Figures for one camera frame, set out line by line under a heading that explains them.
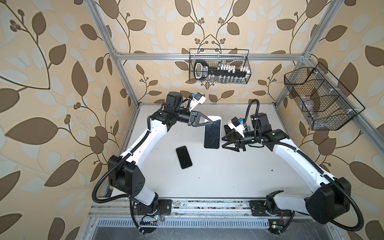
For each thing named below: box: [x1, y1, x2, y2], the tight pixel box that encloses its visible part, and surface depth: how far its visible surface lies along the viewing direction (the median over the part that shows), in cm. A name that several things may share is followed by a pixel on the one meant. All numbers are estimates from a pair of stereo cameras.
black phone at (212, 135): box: [204, 119, 221, 149], surface depth 65 cm
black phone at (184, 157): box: [176, 145, 193, 169], surface depth 94 cm
